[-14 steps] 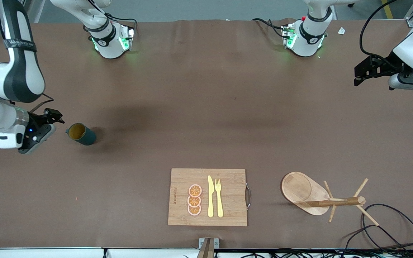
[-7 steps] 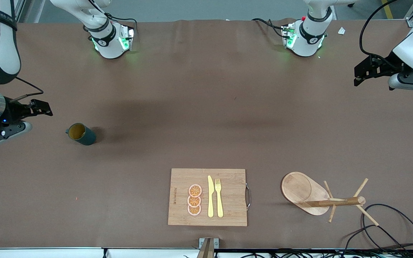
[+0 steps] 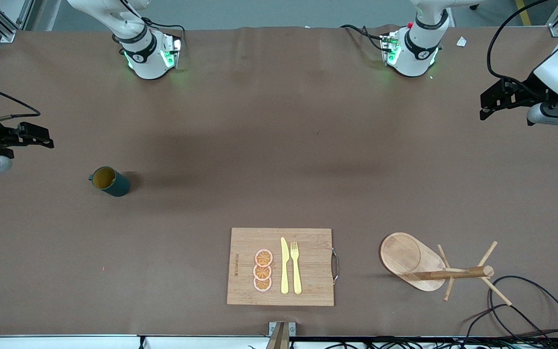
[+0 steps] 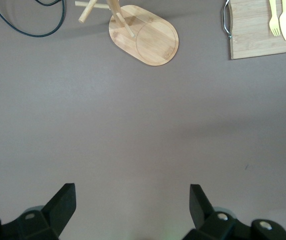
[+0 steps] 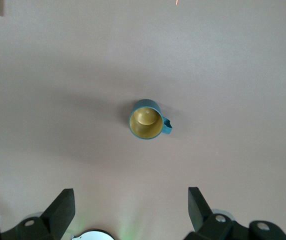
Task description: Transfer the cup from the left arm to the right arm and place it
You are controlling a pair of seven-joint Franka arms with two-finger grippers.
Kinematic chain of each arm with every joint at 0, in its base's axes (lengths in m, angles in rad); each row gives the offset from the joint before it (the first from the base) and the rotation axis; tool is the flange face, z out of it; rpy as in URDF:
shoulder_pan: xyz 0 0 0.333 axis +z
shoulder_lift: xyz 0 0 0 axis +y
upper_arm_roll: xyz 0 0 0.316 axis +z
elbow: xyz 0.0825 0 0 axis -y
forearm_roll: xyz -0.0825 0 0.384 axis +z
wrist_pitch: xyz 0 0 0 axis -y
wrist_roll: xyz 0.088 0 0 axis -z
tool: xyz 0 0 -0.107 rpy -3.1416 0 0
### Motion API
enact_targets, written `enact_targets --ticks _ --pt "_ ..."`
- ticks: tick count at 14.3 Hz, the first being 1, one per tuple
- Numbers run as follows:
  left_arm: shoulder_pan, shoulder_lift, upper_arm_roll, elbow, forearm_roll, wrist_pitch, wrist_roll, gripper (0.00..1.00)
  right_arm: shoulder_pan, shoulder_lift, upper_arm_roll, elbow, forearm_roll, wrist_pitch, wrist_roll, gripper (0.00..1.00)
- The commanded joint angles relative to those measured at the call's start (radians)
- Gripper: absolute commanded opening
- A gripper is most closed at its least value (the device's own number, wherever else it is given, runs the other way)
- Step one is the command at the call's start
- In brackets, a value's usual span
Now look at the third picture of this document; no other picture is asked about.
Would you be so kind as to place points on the small white paper scrap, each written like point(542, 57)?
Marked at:
point(461, 41)

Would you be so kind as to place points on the metal bracket with wooden bar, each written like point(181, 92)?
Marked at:
point(281, 332)

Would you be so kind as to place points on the brown table cover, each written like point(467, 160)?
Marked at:
point(259, 194)

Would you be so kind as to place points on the yellow plastic fork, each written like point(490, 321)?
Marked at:
point(297, 276)

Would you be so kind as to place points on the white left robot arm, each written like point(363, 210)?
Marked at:
point(419, 46)

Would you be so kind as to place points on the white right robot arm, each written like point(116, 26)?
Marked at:
point(146, 53)

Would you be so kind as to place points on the wooden mug tree stand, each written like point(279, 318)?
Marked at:
point(405, 257)

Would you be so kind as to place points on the dark teal ribbed mug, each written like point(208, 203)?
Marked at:
point(114, 184)

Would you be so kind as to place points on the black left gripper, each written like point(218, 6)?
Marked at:
point(527, 92)

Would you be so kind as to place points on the white table edge rail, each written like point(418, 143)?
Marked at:
point(66, 343)

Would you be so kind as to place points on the orange slice toy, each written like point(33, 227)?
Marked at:
point(262, 272)

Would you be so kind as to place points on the bamboo cutting board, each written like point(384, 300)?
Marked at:
point(308, 286)

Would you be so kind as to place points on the yellow plastic knife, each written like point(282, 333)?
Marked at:
point(284, 271)

